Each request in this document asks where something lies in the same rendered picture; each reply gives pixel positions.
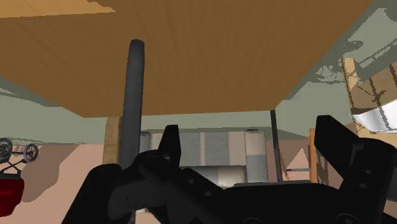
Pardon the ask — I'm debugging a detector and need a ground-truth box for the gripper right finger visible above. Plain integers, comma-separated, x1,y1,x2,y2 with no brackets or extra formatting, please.
314,115,397,224

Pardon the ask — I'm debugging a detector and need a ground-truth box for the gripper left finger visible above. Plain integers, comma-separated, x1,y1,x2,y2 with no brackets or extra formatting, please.
62,123,237,224

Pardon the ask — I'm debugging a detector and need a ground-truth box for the grey patchwork sofa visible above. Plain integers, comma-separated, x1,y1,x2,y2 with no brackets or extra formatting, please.
139,129,270,189

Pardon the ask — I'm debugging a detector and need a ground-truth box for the tall black cylinder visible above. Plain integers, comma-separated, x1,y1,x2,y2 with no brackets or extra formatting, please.
119,39,145,170

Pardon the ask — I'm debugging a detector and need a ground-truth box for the wooden shelf unit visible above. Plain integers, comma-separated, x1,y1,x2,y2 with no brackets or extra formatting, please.
340,57,397,135

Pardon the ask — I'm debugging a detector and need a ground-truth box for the thin dark pole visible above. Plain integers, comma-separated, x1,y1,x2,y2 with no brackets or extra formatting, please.
269,109,284,183

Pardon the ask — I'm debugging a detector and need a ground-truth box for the red pram with black wheels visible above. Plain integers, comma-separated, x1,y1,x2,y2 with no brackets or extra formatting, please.
0,137,40,218

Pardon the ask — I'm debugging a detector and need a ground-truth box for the wooden chair frame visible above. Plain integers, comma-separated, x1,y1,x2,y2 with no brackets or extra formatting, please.
280,128,330,185

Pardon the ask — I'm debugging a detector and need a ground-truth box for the light wooden post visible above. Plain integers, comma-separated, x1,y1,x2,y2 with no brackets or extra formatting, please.
102,116,123,165

